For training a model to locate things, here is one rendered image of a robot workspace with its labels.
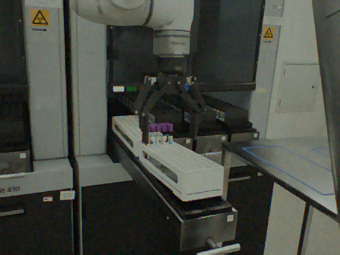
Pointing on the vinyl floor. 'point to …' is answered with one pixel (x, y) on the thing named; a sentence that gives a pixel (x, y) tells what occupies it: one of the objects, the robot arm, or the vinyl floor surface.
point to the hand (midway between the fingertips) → (170, 136)
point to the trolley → (291, 172)
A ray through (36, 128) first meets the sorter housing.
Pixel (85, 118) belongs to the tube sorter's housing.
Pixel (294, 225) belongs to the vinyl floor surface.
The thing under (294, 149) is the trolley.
